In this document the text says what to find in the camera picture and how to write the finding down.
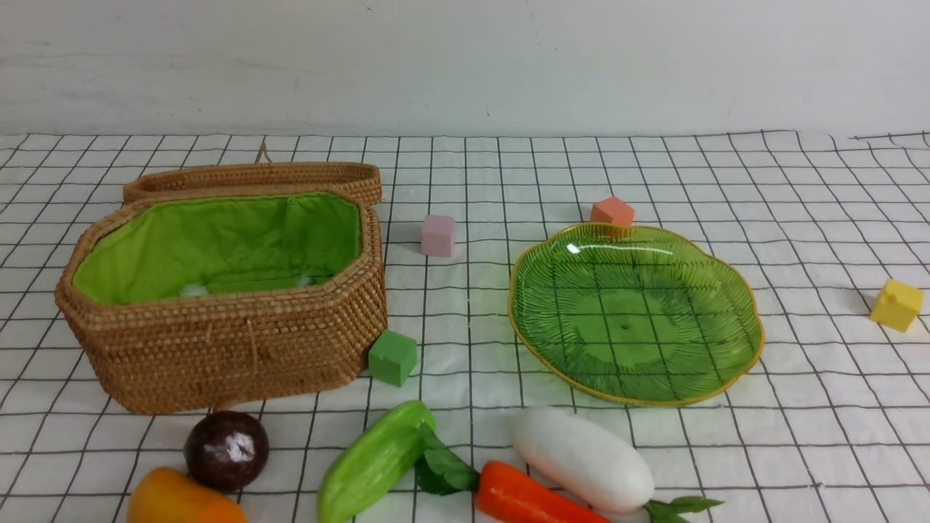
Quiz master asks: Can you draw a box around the green cucumber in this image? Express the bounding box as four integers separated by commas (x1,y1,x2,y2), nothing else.
317,400,436,522

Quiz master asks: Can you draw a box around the white radish with leaves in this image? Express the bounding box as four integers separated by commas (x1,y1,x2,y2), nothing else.
509,406,724,523

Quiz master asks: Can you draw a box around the orange carrot with leaves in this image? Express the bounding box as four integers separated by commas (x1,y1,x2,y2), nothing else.
414,424,608,522

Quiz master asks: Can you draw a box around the dark purple passion fruit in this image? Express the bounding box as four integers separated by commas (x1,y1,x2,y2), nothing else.
183,410,270,492

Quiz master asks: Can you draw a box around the orange yellow mango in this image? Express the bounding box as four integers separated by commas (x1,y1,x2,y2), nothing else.
126,467,248,522

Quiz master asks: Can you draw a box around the pink foam cube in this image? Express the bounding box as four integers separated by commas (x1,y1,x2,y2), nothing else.
421,214,456,257

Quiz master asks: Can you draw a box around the green foam cube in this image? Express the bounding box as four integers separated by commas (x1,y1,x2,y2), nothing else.
368,330,419,387

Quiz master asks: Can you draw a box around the woven wicker basket lid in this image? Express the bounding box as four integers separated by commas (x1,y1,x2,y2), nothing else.
123,145,383,206

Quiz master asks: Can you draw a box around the orange foam cube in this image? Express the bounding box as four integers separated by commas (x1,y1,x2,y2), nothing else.
589,196,635,227

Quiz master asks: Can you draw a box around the green glass leaf plate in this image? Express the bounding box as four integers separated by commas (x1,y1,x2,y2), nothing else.
508,223,765,406

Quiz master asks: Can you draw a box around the white black grid tablecloth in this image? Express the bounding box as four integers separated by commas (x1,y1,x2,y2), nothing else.
1,131,929,522

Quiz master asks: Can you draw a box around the woven wicker basket green lining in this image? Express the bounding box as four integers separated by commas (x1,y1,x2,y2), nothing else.
55,187,388,415

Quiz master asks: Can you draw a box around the yellow foam cube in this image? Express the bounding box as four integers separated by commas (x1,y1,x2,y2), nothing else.
870,278,924,332

